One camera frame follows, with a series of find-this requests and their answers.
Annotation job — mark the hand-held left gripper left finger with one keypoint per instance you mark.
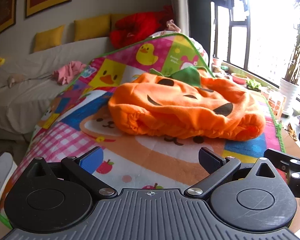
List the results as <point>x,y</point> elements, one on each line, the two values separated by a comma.
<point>91,159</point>

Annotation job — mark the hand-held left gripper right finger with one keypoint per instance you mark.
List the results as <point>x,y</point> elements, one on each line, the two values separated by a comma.
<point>210,161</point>

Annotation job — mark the orange pumpkin costume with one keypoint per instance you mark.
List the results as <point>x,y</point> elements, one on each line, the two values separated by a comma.
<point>190,110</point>

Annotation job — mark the brown toy figure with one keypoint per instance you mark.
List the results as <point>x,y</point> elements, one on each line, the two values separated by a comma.
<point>291,131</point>

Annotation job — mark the colourful printed play mat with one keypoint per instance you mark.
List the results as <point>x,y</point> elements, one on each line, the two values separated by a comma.
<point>72,135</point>

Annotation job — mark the orange printed box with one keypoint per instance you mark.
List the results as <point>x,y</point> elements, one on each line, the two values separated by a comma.
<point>277,105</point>

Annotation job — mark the white ribbed plant pot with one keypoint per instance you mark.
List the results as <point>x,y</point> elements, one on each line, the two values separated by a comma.
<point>288,95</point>

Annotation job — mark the small green plant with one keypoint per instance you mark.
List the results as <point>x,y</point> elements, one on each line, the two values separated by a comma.
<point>253,84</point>

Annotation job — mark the white covered sofa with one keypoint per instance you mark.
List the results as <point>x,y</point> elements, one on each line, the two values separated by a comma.
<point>27,100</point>

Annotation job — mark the red bowl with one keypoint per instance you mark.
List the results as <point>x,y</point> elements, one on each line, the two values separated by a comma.
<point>239,78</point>

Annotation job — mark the pink garment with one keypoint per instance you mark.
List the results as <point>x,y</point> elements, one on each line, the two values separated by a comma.
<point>68,72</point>

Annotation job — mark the small pink pot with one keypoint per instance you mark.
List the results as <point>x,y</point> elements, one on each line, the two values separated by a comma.
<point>215,62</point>

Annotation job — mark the beige plush toy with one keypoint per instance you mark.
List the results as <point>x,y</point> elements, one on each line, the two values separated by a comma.
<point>15,80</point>

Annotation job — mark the yellow cushion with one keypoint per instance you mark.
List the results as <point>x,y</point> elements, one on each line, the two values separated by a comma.
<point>118,20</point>
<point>92,27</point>
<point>48,38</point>

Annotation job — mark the red garment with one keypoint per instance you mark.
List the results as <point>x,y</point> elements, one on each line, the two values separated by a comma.
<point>137,27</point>

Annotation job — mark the black window frame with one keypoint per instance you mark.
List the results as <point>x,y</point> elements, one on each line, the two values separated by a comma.
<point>240,25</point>

